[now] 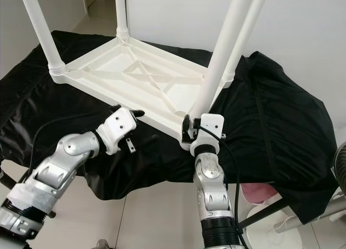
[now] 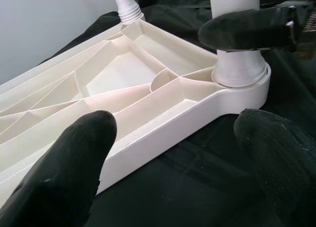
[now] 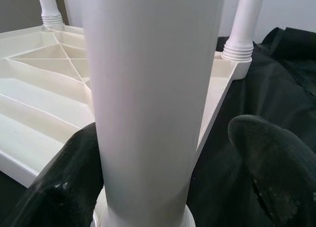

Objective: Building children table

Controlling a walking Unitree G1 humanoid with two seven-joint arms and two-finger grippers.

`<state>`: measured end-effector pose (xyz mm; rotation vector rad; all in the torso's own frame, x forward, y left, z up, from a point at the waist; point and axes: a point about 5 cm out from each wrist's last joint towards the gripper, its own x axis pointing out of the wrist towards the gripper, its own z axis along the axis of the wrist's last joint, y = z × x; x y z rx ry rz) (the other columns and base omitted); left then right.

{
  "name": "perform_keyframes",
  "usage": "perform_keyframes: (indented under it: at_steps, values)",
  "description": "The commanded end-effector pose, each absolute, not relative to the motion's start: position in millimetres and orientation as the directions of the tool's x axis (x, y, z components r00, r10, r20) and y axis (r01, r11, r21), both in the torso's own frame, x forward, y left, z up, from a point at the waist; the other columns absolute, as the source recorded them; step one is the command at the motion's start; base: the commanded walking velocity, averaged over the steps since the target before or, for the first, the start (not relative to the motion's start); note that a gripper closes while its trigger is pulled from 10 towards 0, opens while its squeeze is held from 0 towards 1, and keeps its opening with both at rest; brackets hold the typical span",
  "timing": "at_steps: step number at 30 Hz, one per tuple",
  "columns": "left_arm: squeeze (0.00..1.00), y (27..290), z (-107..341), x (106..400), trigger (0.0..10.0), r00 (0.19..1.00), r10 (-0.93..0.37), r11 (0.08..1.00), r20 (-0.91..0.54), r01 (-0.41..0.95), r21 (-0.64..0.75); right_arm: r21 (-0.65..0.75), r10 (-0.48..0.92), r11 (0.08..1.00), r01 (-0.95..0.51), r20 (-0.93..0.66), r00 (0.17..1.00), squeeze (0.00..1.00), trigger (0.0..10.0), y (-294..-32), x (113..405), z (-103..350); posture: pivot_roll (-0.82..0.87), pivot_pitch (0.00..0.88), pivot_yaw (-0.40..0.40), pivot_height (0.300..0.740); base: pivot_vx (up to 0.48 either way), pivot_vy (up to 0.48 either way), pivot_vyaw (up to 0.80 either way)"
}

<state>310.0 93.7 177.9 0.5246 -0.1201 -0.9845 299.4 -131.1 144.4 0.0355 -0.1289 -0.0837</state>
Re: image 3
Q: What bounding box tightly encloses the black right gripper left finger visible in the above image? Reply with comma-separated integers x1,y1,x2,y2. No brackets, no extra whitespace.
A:
0,122,104,227

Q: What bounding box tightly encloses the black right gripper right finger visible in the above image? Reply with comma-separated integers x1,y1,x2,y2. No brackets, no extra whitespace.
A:
228,114,316,227

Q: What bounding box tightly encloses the white plastic table top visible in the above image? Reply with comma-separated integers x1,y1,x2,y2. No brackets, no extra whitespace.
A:
0,24,253,227

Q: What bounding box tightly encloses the white plastic table leg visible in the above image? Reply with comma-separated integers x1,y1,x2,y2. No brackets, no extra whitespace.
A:
221,0,267,63
81,0,227,227
37,0,64,29

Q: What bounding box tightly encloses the black cloth cover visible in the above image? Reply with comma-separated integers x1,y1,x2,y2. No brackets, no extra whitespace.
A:
0,26,316,227

